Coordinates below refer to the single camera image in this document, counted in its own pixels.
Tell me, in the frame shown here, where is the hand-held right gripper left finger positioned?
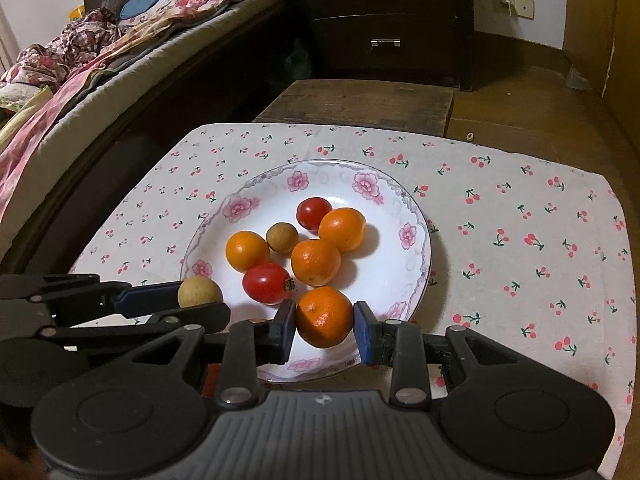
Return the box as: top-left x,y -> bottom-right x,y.
122,300 -> 297,408

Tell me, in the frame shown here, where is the small red cherry tomato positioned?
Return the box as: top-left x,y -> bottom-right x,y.
296,197 -> 333,232

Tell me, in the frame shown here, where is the pink floral quilt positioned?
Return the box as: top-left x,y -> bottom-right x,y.
0,0 -> 283,213

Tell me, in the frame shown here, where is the wooden cabinet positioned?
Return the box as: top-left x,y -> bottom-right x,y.
562,0 -> 640,103

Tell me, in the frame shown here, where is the dark wooden bed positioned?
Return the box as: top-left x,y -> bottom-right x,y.
0,0 -> 303,273

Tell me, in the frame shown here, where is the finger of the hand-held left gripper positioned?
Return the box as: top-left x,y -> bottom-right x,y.
0,273 -> 181,315
36,302 -> 232,356

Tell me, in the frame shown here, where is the cherry print tablecloth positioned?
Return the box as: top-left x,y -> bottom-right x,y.
65,122 -> 631,461

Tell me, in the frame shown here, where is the beige mattress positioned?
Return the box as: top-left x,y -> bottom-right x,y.
0,0 -> 288,173

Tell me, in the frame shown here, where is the small orange mandarin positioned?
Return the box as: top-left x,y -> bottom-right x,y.
296,286 -> 354,348
318,207 -> 366,253
225,230 -> 271,274
290,239 -> 342,287

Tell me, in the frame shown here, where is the dark wooden dresser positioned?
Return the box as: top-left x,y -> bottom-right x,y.
295,0 -> 476,92

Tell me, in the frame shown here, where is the brown longan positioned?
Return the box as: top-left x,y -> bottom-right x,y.
265,222 -> 300,254
178,276 -> 224,309

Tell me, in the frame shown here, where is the white floral plate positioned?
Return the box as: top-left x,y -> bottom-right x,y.
180,159 -> 433,385

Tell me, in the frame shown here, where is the wooden bench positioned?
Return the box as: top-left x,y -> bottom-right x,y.
252,79 -> 456,139

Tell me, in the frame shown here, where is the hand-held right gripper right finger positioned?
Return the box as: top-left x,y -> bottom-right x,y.
353,301 -> 523,408

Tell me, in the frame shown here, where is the white wall socket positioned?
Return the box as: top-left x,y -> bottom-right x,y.
493,0 -> 536,20

